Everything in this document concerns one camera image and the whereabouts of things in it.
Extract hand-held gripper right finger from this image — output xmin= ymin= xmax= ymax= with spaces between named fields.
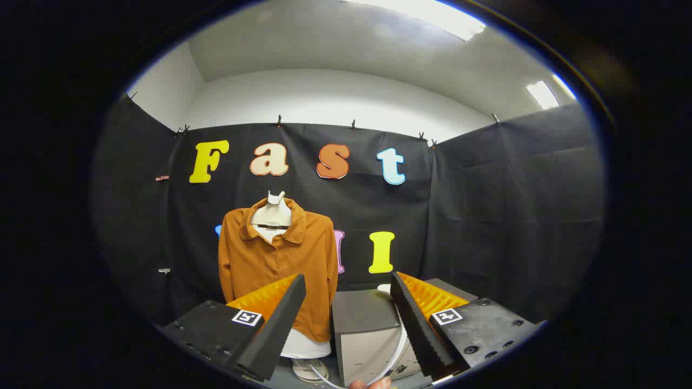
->
xmin=389 ymin=271 xmax=544 ymax=381

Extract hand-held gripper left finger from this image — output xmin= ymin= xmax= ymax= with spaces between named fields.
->
xmin=156 ymin=273 xmax=307 ymax=383

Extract orange button-up shirt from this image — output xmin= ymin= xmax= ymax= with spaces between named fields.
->
xmin=218 ymin=197 xmax=339 ymax=343

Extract grey top white cabinet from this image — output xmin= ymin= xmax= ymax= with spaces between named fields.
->
xmin=331 ymin=278 xmax=479 ymax=387

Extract white mannequin torso stand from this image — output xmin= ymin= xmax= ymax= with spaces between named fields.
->
xmin=250 ymin=190 xmax=332 ymax=384

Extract black backdrop cloth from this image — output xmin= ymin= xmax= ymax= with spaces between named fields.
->
xmin=92 ymin=95 xmax=605 ymax=346

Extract small ceiling light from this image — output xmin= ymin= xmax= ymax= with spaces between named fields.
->
xmin=527 ymin=81 xmax=560 ymax=110
xmin=551 ymin=73 xmax=577 ymax=101

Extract long ceiling light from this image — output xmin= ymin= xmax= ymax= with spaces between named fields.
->
xmin=346 ymin=0 xmax=487 ymax=42

